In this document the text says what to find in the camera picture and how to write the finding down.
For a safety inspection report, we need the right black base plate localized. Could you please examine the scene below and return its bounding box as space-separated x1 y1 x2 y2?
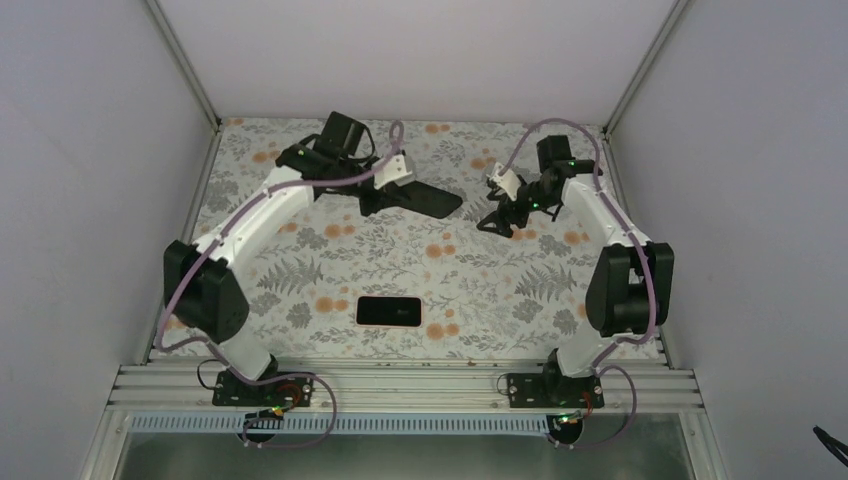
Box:
506 373 605 409

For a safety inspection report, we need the black object at right edge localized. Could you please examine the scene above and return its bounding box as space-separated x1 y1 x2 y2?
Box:
812 425 848 467

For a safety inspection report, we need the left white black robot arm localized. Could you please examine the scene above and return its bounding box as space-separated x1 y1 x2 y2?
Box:
153 112 412 405

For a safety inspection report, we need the slotted grey cable duct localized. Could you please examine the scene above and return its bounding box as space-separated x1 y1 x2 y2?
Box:
129 412 549 436

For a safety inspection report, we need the aluminium rail frame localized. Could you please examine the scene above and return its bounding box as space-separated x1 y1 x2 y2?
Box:
107 362 704 414

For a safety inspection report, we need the purple cable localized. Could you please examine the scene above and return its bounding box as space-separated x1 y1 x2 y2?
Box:
153 119 407 452
496 118 662 452

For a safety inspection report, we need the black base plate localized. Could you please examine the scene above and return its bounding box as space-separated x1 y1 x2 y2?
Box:
211 371 314 409
506 373 605 409

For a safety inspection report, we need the floral patterned table mat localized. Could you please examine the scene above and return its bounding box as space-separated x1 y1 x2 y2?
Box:
165 117 664 363

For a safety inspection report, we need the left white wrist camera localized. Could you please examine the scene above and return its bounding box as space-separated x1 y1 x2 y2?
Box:
373 153 416 189

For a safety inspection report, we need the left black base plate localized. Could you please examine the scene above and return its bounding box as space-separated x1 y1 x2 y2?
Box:
211 371 314 409

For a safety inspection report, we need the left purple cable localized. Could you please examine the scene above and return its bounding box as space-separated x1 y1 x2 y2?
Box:
153 119 407 452

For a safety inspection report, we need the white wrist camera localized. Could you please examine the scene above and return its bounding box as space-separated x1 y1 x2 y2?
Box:
487 170 522 202
373 153 416 189

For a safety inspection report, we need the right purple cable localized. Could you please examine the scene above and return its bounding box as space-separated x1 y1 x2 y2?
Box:
496 118 662 452

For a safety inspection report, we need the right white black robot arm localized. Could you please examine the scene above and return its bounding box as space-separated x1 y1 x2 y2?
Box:
477 135 675 408

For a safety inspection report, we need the black phone with pink edge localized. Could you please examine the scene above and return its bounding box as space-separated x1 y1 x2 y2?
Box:
354 296 423 328

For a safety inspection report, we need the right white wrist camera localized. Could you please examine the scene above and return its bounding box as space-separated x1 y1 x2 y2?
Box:
487 170 522 202

